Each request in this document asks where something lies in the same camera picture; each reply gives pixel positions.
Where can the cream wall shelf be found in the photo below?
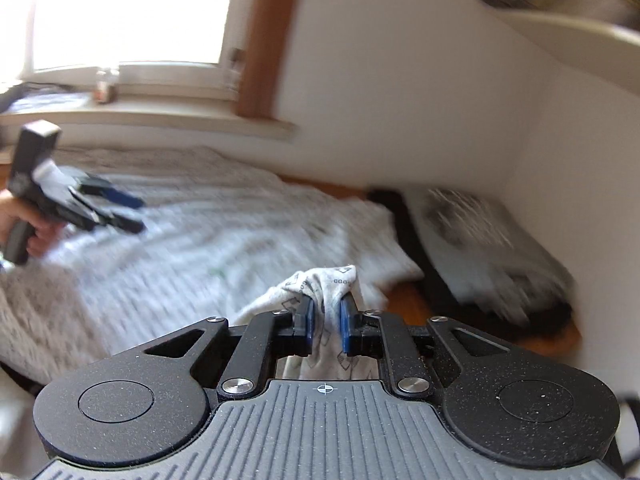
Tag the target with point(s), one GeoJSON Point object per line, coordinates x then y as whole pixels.
{"type": "Point", "coordinates": [565, 35]}

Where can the black folded garment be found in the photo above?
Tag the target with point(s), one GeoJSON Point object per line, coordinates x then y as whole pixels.
{"type": "Point", "coordinates": [435, 295]}

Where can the grey patterned pajama top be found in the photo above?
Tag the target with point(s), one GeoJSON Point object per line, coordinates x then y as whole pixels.
{"type": "Point", "coordinates": [200, 240]}

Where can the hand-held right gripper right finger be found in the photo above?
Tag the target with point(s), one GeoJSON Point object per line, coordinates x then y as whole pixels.
{"type": "Point", "coordinates": [346, 325]}

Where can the grey printed t-shirt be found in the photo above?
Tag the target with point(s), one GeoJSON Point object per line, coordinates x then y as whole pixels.
{"type": "Point", "coordinates": [480, 240]}

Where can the white framed window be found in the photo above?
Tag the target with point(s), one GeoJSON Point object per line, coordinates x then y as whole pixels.
{"type": "Point", "coordinates": [125, 10]}

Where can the beige window sill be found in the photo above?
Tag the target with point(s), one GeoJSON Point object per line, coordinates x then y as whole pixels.
{"type": "Point", "coordinates": [150, 122]}

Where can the glass jar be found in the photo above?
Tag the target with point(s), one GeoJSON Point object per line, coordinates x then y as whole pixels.
{"type": "Point", "coordinates": [106, 87]}

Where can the wooden window trim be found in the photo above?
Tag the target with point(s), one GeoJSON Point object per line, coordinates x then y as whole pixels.
{"type": "Point", "coordinates": [270, 35]}

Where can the person's left hand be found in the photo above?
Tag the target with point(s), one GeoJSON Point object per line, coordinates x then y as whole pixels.
{"type": "Point", "coordinates": [45, 237]}

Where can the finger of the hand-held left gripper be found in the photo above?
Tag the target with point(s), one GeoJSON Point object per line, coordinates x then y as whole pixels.
{"type": "Point", "coordinates": [115, 222]}
{"type": "Point", "coordinates": [120, 196]}

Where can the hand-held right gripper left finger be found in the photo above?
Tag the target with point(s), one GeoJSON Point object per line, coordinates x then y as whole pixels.
{"type": "Point", "coordinates": [306, 325]}

